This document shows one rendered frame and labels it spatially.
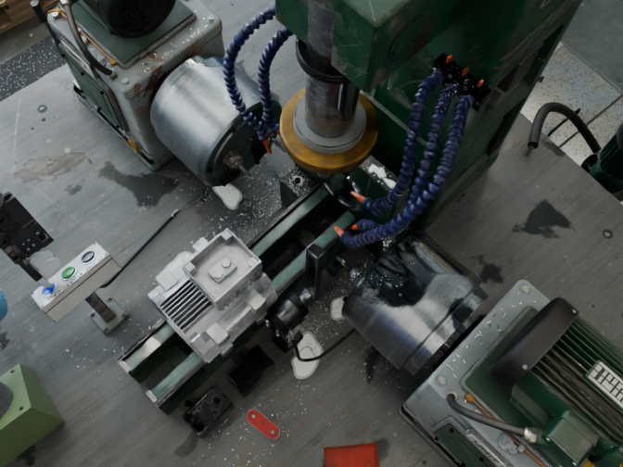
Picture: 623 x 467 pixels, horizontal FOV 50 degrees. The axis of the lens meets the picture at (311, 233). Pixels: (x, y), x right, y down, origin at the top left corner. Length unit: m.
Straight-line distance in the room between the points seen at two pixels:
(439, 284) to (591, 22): 2.26
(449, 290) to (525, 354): 0.26
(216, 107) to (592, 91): 1.52
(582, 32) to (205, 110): 2.21
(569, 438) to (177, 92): 1.01
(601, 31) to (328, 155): 2.33
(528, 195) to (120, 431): 1.17
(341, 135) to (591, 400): 0.59
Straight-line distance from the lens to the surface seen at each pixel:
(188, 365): 1.50
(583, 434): 1.15
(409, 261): 1.31
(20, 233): 1.35
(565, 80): 2.58
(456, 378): 1.27
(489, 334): 1.30
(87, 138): 1.91
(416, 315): 1.29
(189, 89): 1.49
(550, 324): 1.11
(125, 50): 1.56
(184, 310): 1.33
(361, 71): 0.96
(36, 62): 3.15
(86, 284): 1.44
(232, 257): 1.35
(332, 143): 1.18
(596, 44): 3.32
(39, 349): 1.72
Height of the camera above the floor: 2.37
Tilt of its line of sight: 67 degrees down
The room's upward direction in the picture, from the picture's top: 3 degrees clockwise
